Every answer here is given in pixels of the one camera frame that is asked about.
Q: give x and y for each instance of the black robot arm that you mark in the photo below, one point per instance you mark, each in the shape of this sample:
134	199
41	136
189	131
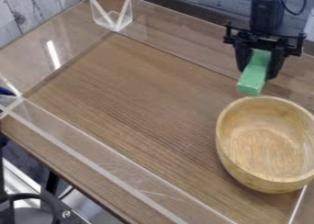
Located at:
267	34

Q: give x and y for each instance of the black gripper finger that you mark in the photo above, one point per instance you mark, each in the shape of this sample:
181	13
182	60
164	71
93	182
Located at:
242	54
276	62

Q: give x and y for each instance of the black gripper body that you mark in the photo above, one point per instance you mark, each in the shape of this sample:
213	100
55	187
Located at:
265	31

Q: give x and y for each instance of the green rectangular block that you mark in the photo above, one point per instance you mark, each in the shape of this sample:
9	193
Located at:
253	77

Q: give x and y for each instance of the brown wooden bowl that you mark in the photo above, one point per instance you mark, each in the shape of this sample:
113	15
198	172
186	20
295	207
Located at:
265	143

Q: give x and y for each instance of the black table leg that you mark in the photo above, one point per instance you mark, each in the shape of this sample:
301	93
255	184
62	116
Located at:
53	183

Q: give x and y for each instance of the clear acrylic enclosure wall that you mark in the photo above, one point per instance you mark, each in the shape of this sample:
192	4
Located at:
121	82

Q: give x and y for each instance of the metal bracket with screw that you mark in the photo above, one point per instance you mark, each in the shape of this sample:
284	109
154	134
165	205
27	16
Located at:
67	216

